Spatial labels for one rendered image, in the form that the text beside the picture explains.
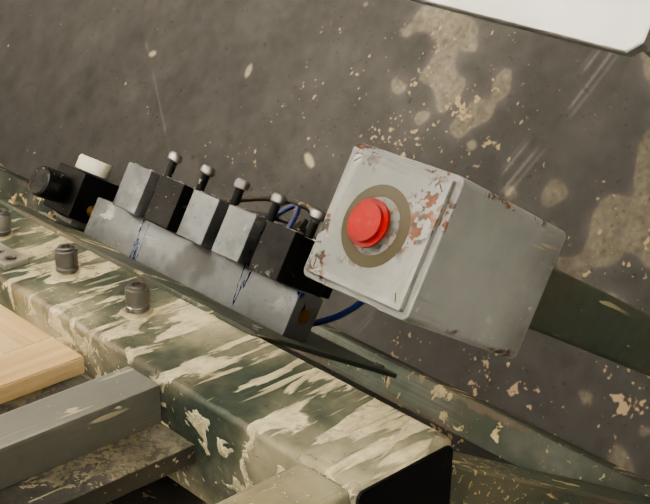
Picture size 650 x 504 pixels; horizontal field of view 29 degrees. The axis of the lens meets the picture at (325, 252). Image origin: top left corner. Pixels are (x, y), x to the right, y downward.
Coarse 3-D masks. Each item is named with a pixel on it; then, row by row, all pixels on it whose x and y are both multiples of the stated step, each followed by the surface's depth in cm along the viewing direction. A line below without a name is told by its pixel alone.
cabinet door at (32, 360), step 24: (0, 312) 132; (0, 336) 127; (24, 336) 127; (48, 336) 127; (0, 360) 123; (24, 360) 123; (48, 360) 123; (72, 360) 123; (0, 384) 118; (24, 384) 120; (48, 384) 122
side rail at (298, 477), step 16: (272, 480) 98; (288, 480) 98; (304, 480) 98; (320, 480) 98; (240, 496) 96; (256, 496) 96; (272, 496) 96; (288, 496) 96; (304, 496) 96; (320, 496) 96; (336, 496) 97
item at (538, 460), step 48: (0, 192) 264; (336, 336) 197; (384, 384) 189; (432, 384) 183; (480, 432) 176; (528, 432) 171; (480, 480) 110; (528, 480) 117; (576, 480) 133; (624, 480) 161
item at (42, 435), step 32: (96, 384) 114; (128, 384) 114; (0, 416) 109; (32, 416) 109; (64, 416) 109; (96, 416) 110; (128, 416) 113; (160, 416) 115; (0, 448) 104; (32, 448) 106; (64, 448) 109; (96, 448) 111; (0, 480) 105
